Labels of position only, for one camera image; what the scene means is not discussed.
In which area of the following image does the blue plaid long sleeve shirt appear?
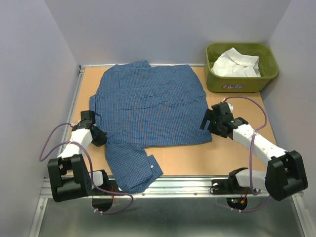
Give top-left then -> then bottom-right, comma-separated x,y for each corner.
89,60 -> 212,194

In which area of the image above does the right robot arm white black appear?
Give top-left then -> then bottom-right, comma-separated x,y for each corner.
200,102 -> 308,201

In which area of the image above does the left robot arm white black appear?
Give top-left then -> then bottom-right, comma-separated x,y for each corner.
47,110 -> 110,202

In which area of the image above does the white cloth in bin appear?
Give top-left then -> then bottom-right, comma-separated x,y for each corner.
211,47 -> 261,78

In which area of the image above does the green plastic bin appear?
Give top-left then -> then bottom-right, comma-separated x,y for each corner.
204,42 -> 279,93

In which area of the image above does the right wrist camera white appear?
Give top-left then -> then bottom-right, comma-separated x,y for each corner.
221,98 -> 234,113

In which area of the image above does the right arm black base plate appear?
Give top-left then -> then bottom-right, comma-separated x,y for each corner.
209,178 -> 257,210

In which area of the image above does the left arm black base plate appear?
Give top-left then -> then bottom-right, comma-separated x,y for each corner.
91,189 -> 129,214

